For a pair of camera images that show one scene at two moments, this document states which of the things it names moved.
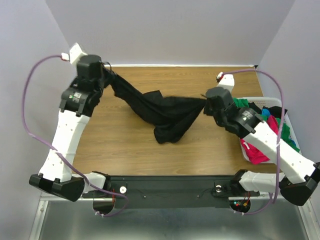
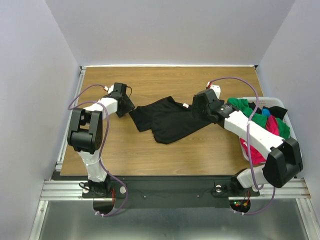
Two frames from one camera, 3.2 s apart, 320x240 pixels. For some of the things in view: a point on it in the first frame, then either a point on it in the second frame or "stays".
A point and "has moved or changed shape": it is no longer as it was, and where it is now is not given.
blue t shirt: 265,112 stays
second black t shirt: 276,111 stays
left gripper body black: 101,81 -> 128,106
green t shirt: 243,102 stays
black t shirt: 171,116 has moved or changed shape
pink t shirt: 256,156 stays
